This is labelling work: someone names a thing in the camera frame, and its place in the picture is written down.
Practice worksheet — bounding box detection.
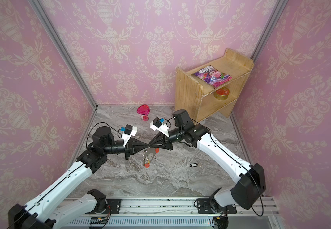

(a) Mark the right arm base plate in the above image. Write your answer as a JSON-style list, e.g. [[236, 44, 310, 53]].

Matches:
[[194, 198, 237, 215]]

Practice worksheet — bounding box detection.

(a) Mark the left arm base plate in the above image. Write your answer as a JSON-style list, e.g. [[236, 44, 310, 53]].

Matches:
[[85, 198, 122, 215]]

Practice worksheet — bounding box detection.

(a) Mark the red lid tin can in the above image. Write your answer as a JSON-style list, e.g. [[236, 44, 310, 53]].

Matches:
[[213, 87, 230, 101]]

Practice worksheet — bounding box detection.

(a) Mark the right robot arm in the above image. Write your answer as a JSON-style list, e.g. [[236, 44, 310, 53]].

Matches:
[[149, 109, 266, 213]]

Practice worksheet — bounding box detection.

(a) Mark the metal key organizer plate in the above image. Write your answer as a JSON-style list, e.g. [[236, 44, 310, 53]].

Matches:
[[143, 148, 158, 165]]

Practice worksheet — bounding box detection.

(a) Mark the aluminium mounting rail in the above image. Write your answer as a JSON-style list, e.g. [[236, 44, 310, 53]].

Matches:
[[58, 197, 284, 229]]

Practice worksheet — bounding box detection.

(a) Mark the black key tag with key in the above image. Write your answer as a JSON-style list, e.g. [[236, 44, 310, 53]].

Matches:
[[189, 163, 198, 168]]

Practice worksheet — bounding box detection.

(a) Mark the wooden shelf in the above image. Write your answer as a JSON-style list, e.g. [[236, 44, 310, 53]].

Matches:
[[175, 48, 254, 122]]

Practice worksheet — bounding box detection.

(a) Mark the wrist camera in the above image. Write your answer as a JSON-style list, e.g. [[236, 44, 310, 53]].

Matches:
[[150, 117, 169, 137], [120, 125, 137, 147]]

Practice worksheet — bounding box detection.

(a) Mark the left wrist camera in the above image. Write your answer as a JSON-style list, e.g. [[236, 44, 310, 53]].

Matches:
[[120, 125, 137, 147]]

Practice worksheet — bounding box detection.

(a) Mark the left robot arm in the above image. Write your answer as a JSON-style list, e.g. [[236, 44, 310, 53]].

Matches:
[[8, 125, 149, 229]]

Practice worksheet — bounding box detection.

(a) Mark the purple snack bag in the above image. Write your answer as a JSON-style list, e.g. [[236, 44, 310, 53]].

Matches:
[[194, 65, 232, 88]]

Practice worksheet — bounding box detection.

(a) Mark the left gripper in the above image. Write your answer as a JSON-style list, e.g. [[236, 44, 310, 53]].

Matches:
[[102, 137, 149, 160]]

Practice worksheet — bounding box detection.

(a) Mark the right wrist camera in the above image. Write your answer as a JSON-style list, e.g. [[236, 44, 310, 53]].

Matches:
[[150, 117, 169, 137]]

